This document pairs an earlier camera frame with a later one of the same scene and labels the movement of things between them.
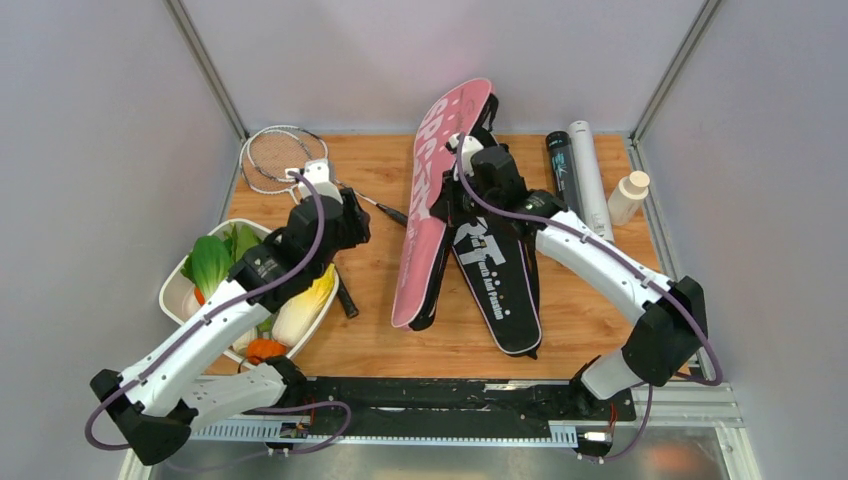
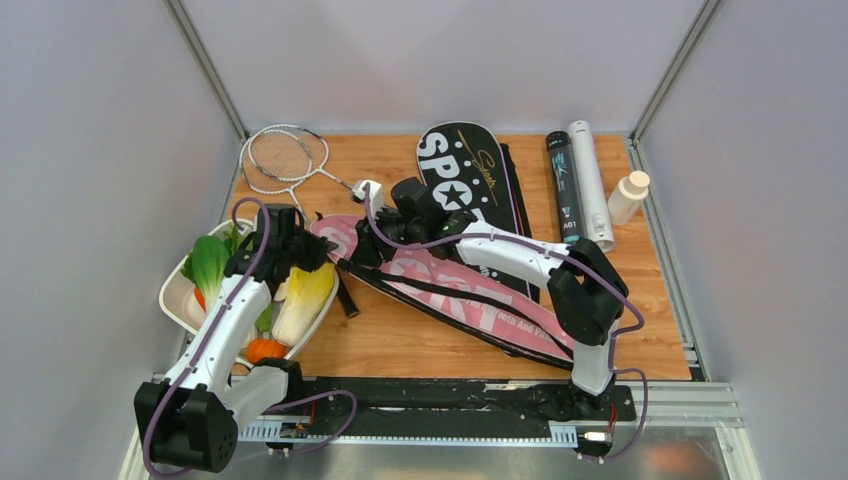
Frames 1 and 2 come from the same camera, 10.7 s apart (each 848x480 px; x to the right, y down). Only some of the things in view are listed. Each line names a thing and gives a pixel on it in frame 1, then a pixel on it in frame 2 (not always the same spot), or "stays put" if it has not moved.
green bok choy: x=208 y=264 stays put
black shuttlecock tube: x=564 y=169 stays put
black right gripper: x=446 y=207 → x=370 y=251
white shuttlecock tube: x=588 y=181 stays put
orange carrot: x=262 y=349 stays put
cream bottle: x=627 y=197 stays put
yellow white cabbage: x=296 y=313 stays put
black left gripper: x=356 y=219 → x=320 y=247
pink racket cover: x=450 y=118 → x=509 y=314
